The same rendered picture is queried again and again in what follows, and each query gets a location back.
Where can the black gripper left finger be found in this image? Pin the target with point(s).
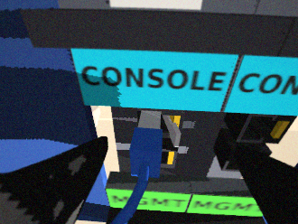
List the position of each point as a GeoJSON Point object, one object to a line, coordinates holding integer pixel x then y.
{"type": "Point", "coordinates": [54, 190]}

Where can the blue flat panel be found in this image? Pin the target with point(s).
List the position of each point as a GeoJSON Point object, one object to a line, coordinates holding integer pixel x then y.
{"type": "Point", "coordinates": [226, 70]}

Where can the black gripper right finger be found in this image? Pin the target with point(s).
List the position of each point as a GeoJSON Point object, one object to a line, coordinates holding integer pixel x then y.
{"type": "Point", "coordinates": [272, 183]}

